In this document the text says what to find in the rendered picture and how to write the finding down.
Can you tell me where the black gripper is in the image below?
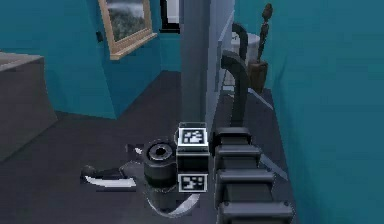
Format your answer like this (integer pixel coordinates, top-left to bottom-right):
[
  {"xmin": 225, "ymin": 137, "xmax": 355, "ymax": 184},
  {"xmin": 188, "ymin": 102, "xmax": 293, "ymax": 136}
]
[{"xmin": 80, "ymin": 138, "xmax": 202, "ymax": 219}]

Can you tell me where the grey cabinet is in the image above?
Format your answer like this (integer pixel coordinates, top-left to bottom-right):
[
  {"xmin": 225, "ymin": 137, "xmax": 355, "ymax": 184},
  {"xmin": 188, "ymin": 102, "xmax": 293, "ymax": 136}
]
[{"xmin": 0, "ymin": 50, "xmax": 59, "ymax": 164}]

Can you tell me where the wooden framed landscape picture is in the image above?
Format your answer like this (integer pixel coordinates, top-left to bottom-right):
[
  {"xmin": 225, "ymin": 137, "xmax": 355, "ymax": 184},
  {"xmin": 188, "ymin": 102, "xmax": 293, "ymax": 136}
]
[{"xmin": 97, "ymin": 0, "xmax": 159, "ymax": 61}]

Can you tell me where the black framed window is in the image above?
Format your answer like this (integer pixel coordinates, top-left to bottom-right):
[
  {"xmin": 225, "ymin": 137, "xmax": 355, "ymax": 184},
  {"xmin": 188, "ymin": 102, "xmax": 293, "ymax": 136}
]
[{"xmin": 159, "ymin": 0, "xmax": 183, "ymax": 35}]

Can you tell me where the brown brush holder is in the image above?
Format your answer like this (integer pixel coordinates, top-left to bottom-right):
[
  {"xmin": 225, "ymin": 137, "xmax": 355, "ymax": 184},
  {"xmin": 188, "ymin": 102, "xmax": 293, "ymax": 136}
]
[{"xmin": 247, "ymin": 60, "xmax": 270, "ymax": 95}]

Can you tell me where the white toilet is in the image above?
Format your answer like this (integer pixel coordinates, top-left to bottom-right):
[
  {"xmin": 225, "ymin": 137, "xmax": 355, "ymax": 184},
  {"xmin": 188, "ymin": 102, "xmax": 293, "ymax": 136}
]
[{"xmin": 230, "ymin": 31, "xmax": 262, "ymax": 65}]

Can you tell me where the black door handle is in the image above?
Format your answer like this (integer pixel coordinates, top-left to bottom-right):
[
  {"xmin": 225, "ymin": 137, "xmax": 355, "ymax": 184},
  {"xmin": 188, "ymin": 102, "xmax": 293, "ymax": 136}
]
[
  {"xmin": 220, "ymin": 49, "xmax": 252, "ymax": 128},
  {"xmin": 231, "ymin": 22, "xmax": 250, "ymax": 64}
]

